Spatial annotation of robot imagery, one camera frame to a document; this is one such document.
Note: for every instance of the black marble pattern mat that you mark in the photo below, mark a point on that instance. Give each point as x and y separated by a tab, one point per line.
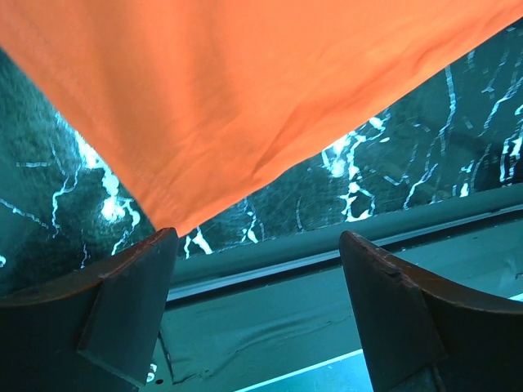
387	129

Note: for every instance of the orange t shirt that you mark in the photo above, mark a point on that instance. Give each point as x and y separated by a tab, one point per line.
196	104

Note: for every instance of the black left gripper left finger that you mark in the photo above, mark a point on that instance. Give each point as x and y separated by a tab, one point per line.
91	330

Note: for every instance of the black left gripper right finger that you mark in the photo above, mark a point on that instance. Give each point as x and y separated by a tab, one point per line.
422	332

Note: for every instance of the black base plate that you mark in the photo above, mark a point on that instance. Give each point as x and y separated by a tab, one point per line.
258	313

